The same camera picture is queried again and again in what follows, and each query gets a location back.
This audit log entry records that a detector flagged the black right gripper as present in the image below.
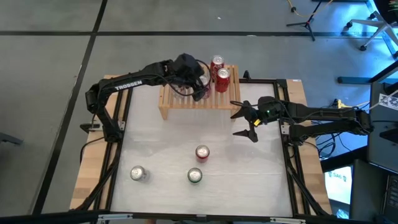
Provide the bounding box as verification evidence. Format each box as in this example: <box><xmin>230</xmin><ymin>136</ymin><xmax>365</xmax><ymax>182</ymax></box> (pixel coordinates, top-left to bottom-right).
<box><xmin>229</xmin><ymin>95</ymin><xmax>283</xmax><ymax>144</ymax></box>

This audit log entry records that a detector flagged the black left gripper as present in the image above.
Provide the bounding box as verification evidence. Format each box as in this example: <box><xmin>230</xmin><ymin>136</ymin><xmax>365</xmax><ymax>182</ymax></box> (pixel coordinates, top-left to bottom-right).
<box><xmin>172</xmin><ymin>52</ymin><xmax>206</xmax><ymax>103</ymax></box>

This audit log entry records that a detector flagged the red Coca-Cola Zero can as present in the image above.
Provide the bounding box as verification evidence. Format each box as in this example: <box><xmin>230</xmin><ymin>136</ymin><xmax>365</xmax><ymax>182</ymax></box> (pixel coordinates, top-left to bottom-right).
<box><xmin>195</xmin><ymin>144</ymin><xmax>211</xmax><ymax>163</ymax></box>

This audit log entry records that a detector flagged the green Sprite can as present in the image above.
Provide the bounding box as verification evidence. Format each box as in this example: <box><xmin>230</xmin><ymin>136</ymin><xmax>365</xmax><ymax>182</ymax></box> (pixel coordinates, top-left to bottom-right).
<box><xmin>187</xmin><ymin>167</ymin><xmax>203</xmax><ymax>184</ymax></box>

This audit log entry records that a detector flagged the wooden slatted shelf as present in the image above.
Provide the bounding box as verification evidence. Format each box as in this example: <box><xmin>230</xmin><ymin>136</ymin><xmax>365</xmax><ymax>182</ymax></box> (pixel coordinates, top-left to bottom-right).
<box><xmin>157</xmin><ymin>63</ymin><xmax>243</xmax><ymax>123</ymax></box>

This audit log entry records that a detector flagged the yellow power plug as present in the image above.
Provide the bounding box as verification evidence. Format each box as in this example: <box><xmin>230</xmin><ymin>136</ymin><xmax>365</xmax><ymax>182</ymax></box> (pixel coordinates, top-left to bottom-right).
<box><xmin>332</xmin><ymin>98</ymin><xmax>348</xmax><ymax>110</ymax></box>

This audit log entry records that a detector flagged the lit monitor screen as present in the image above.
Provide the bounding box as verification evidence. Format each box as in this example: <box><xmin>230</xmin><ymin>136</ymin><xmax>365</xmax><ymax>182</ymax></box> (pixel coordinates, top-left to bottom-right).
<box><xmin>324</xmin><ymin>166</ymin><xmax>354</xmax><ymax>205</ymax></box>

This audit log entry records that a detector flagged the black tripod stand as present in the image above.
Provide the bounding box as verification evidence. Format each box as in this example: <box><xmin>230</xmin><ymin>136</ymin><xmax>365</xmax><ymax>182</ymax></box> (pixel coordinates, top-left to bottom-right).
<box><xmin>285</xmin><ymin>0</ymin><xmax>326</xmax><ymax>42</ymax></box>

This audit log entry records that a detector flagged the dark grey desk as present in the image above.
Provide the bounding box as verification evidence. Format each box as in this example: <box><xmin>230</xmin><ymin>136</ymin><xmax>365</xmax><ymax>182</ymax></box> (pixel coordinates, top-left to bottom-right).
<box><xmin>366</xmin><ymin>60</ymin><xmax>398</xmax><ymax>170</ymax></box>

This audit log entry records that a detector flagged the black computer case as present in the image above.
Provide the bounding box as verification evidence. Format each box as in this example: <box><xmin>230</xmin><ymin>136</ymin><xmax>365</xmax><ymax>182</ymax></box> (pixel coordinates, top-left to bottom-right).
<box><xmin>349</xmin><ymin>159</ymin><xmax>398</xmax><ymax>224</ymax></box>

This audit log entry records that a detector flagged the white paper with marker print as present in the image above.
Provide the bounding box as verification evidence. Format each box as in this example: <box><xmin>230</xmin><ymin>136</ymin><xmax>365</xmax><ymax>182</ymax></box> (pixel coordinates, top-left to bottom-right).
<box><xmin>378</xmin><ymin>90</ymin><xmax>398</xmax><ymax>111</ymax></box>

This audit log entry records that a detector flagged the white office chair base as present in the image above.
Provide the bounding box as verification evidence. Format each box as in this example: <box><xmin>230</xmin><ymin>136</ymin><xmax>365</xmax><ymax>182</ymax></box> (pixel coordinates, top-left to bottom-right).
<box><xmin>344</xmin><ymin>11</ymin><xmax>398</xmax><ymax>60</ymax></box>

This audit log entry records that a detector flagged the grey floor object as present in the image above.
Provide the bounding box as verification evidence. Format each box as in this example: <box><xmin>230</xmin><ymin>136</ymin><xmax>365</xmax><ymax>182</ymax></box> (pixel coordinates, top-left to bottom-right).
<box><xmin>0</xmin><ymin>131</ymin><xmax>24</xmax><ymax>146</ymax></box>

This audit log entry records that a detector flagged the yellow floor cable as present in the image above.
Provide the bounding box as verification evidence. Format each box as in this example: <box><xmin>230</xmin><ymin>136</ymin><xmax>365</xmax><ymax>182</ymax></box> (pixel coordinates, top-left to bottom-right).
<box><xmin>286</xmin><ymin>0</ymin><xmax>335</xmax><ymax>19</ymax></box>

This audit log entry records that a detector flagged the black aluminium table frame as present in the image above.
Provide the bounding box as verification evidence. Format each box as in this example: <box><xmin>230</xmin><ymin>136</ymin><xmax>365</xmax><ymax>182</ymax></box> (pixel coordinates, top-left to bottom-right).
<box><xmin>0</xmin><ymin>70</ymin><xmax>398</xmax><ymax>224</ymax></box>

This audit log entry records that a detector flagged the black cable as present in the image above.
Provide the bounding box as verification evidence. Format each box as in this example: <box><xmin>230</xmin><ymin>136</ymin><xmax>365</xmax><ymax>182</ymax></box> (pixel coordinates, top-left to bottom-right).
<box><xmin>80</xmin><ymin>136</ymin><xmax>104</xmax><ymax>164</ymax></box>

